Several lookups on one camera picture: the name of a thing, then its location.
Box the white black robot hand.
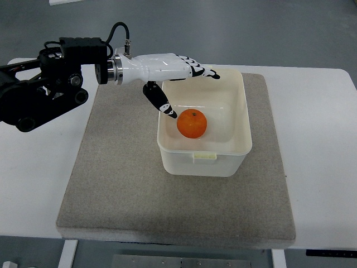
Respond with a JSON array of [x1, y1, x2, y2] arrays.
[[113, 53, 220, 118]]

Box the orange fruit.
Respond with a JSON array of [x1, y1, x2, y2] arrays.
[[176, 109, 208, 138]]

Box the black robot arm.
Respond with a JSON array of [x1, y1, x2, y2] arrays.
[[1, 37, 113, 132]]

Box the cream plastic box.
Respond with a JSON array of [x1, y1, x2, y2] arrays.
[[157, 69, 252, 177]]

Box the white object on floor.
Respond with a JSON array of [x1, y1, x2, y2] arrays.
[[49, 0, 82, 6]]

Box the grey felt mat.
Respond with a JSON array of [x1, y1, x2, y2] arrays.
[[56, 73, 296, 249]]

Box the white table leg left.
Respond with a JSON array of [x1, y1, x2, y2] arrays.
[[58, 240, 78, 268]]

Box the white table leg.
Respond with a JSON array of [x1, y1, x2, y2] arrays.
[[271, 249, 287, 268], [58, 240, 78, 268]]

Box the white table leg right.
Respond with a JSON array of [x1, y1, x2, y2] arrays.
[[271, 249, 287, 268]]

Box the white object bottom left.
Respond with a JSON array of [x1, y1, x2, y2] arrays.
[[2, 261, 18, 268]]

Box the black control panel strip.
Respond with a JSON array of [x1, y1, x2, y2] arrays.
[[306, 249, 357, 259]]

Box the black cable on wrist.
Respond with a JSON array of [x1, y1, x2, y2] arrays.
[[105, 21, 132, 56]]

